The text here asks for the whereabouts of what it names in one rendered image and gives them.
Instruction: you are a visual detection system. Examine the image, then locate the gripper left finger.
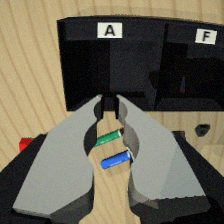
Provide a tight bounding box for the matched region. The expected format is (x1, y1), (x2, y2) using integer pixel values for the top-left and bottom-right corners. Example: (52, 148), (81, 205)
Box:
(0, 94), (105, 224)

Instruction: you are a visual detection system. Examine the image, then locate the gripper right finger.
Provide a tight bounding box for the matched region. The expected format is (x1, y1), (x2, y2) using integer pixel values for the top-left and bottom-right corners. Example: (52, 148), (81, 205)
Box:
(114, 95), (224, 224)

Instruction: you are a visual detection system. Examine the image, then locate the black rack of bins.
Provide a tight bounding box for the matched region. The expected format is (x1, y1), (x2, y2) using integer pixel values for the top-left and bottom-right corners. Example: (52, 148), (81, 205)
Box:
(56, 16), (224, 112)

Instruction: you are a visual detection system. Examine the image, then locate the green battery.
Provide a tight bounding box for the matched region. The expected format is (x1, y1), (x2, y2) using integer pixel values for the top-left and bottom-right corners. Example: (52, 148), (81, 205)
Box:
(94, 129), (123, 147)

